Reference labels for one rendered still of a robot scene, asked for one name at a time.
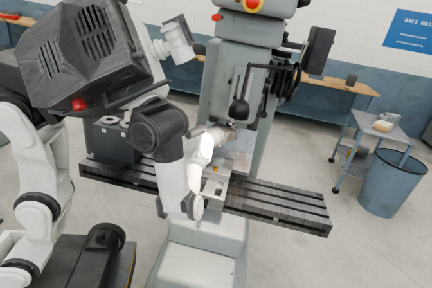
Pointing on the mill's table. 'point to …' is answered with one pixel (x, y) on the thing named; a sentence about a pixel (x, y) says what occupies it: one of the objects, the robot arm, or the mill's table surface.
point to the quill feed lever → (265, 97)
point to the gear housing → (250, 28)
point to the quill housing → (256, 78)
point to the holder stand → (113, 140)
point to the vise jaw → (223, 174)
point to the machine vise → (215, 189)
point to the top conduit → (304, 0)
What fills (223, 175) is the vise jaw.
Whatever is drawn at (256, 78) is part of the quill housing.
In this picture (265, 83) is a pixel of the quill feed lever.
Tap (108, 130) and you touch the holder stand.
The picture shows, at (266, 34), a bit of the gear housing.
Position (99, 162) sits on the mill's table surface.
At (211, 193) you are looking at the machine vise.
